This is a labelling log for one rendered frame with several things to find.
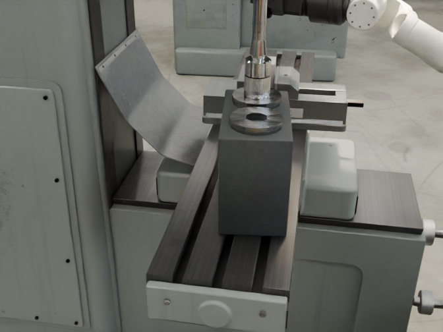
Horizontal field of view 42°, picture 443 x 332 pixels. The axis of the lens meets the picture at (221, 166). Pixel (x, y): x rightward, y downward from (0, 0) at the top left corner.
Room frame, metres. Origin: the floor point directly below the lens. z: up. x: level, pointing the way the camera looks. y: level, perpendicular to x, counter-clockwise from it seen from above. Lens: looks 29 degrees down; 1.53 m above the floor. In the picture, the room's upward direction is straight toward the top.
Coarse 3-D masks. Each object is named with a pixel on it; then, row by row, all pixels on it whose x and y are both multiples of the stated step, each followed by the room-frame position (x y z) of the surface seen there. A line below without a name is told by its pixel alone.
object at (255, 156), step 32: (288, 96) 1.02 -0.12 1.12; (224, 128) 0.87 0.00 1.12; (256, 128) 0.84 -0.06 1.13; (288, 128) 0.87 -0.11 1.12; (224, 160) 0.83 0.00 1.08; (256, 160) 0.83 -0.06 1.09; (288, 160) 0.82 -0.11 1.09; (224, 192) 0.83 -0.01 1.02; (256, 192) 0.83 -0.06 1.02; (288, 192) 0.82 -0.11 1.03; (224, 224) 0.83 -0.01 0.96; (256, 224) 0.83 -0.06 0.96
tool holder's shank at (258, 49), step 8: (256, 0) 0.98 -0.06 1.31; (264, 0) 0.98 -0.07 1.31; (256, 8) 0.98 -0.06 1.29; (264, 8) 0.98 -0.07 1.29; (256, 16) 0.98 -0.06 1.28; (264, 16) 0.98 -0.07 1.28; (256, 24) 0.98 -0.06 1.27; (264, 24) 0.98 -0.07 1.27; (256, 32) 0.98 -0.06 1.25; (264, 32) 0.98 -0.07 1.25; (256, 40) 0.98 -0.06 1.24; (264, 40) 0.98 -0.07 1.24; (256, 48) 0.97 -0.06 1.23; (264, 48) 0.98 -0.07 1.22; (256, 56) 0.98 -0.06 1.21; (264, 56) 0.98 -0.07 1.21
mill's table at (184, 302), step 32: (288, 64) 1.74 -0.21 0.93; (192, 192) 0.97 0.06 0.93; (192, 224) 0.87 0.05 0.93; (288, 224) 0.86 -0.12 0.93; (160, 256) 0.77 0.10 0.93; (192, 256) 0.77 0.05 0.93; (224, 256) 0.80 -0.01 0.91; (256, 256) 0.77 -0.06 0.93; (288, 256) 0.77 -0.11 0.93; (160, 288) 0.70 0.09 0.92; (192, 288) 0.70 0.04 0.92; (224, 288) 0.70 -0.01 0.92; (256, 288) 0.72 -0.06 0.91; (288, 288) 0.69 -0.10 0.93; (192, 320) 0.69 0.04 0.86; (224, 320) 0.68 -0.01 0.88; (256, 320) 0.68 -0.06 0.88
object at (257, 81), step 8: (248, 72) 0.97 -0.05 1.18; (256, 72) 0.96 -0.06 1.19; (264, 72) 0.97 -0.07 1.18; (248, 80) 0.97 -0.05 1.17; (256, 80) 0.96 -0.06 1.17; (264, 80) 0.97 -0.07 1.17; (248, 88) 0.97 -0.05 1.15; (256, 88) 0.96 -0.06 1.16; (264, 88) 0.97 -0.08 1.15; (248, 96) 0.97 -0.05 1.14; (256, 96) 0.96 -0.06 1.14; (264, 96) 0.97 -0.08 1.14
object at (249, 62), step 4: (248, 56) 1.00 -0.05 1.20; (248, 60) 0.98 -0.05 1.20; (252, 60) 0.98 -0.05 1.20; (264, 60) 0.98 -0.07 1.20; (268, 60) 0.98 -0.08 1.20; (248, 64) 0.97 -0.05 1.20; (252, 64) 0.97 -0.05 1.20; (256, 64) 0.96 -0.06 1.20; (260, 64) 0.96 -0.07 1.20; (264, 64) 0.97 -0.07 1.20; (268, 64) 0.97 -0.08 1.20; (256, 68) 0.96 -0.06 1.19; (260, 68) 0.96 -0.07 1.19
